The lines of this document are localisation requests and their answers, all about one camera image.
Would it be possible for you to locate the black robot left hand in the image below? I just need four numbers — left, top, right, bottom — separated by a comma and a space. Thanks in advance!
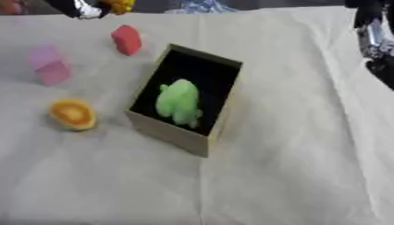
97, 1, 114, 18

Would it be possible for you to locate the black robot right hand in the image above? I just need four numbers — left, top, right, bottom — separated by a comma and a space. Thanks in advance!
364, 56, 394, 91

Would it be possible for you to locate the tan cardboard box black inside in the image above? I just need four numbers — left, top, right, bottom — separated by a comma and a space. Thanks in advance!
124, 43, 245, 158

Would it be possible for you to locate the yellow toy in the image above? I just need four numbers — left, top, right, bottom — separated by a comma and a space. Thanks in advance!
103, 0, 137, 16

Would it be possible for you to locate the red block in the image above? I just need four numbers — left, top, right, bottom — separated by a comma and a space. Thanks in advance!
109, 24, 143, 57

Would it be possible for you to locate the pink block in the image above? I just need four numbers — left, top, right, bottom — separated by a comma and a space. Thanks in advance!
27, 45, 74, 87

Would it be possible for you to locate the blue and white bag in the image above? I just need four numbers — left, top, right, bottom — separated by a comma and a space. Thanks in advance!
164, 0, 240, 15

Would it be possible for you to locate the orange toy fruit half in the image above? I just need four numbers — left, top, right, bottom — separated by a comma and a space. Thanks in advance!
47, 98, 99, 132

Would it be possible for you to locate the green soft toy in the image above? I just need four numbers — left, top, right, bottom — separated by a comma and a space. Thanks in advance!
154, 78, 205, 129

